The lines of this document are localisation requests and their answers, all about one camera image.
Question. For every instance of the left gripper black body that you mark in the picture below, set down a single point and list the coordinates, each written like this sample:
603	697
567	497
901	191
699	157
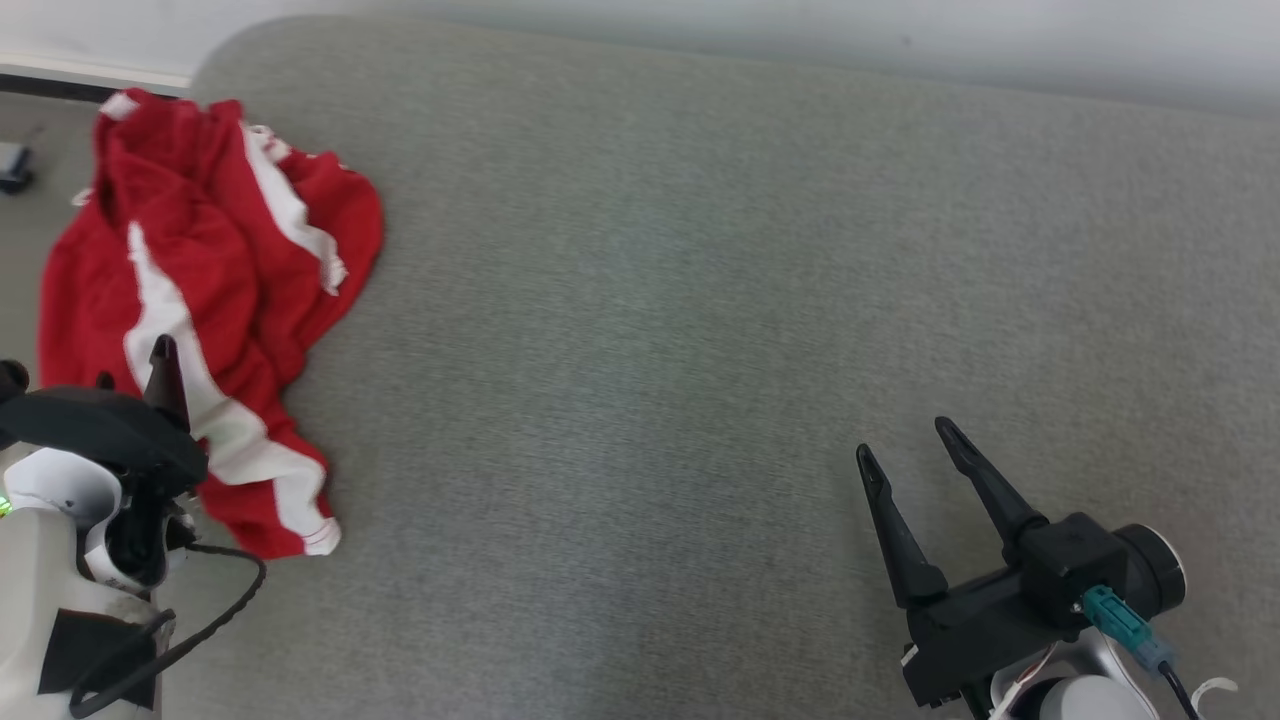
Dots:
100	425

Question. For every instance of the red shorts white hem band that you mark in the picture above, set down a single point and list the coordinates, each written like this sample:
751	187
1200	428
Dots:
90	290

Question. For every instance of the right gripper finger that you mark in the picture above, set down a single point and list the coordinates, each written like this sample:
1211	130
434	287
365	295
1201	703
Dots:
995	500
905	550

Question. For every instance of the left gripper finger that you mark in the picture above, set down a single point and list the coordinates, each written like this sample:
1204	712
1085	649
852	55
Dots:
167	385

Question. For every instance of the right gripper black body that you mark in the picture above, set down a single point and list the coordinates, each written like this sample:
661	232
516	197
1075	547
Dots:
970	640

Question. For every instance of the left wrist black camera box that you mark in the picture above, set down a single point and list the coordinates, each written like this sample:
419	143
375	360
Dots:
10	378

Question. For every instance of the small grey box device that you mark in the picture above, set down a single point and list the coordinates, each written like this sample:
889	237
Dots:
12	168

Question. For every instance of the white wall baseboard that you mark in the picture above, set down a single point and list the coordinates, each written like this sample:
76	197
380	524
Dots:
90	75

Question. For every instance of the right white grey robot arm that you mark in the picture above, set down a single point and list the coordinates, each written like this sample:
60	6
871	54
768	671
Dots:
1085	700

